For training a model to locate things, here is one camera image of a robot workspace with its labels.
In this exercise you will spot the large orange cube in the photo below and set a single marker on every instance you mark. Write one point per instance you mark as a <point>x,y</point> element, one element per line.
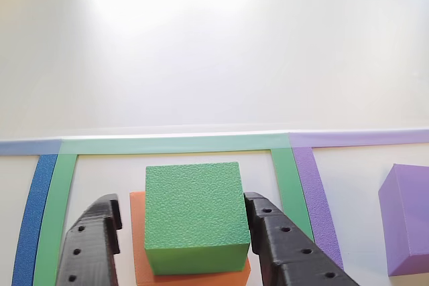
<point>137,232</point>

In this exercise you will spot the medium green cube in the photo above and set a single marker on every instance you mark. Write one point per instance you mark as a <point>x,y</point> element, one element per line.
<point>194,202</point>

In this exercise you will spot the large purple cube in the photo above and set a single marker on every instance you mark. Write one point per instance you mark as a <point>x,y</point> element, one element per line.
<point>409,212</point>

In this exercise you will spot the green square tape frame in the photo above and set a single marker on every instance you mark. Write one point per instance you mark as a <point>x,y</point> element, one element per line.
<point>53,212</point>

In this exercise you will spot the purple square tape frame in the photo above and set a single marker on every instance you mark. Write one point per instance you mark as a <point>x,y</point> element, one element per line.
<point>318,205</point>

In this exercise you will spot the blue square tape frame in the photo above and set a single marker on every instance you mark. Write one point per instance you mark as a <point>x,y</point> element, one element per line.
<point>33,212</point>

